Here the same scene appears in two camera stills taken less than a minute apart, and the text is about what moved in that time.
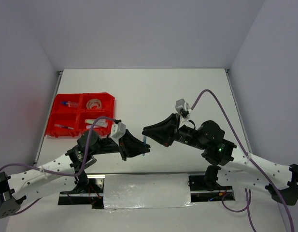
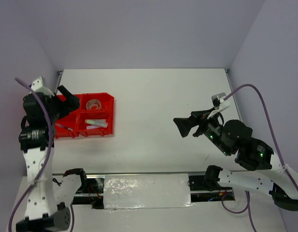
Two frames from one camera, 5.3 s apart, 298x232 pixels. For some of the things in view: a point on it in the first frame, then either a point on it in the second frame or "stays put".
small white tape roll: x=95 y=102 stays put
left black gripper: x=129 y=141 to x=71 y=104
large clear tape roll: x=93 y=102 stays put
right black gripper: x=164 y=131 to x=198 y=118
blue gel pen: x=63 y=126 stays put
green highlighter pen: x=99 y=121 stays put
